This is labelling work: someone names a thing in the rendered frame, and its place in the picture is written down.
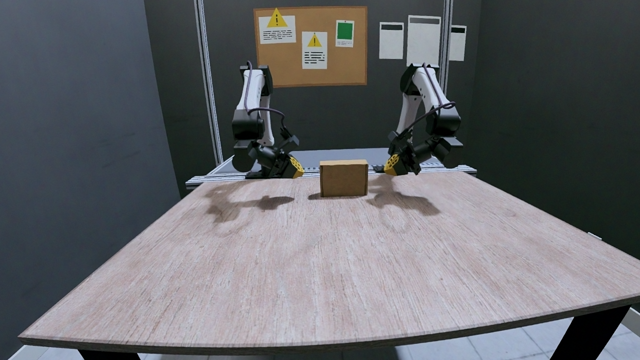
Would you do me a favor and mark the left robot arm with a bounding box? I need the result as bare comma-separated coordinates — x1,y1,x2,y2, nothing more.
387,63,463,169

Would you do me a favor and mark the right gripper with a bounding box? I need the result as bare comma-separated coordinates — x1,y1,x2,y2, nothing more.
257,146,305,179

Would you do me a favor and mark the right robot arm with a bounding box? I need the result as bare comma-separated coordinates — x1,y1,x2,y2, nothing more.
232,65,299,179

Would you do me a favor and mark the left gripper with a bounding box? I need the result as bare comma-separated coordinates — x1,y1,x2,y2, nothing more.
383,142,432,176

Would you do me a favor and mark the grey aluminium crossbar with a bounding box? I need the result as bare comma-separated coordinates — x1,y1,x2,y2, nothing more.
185,165,477,190

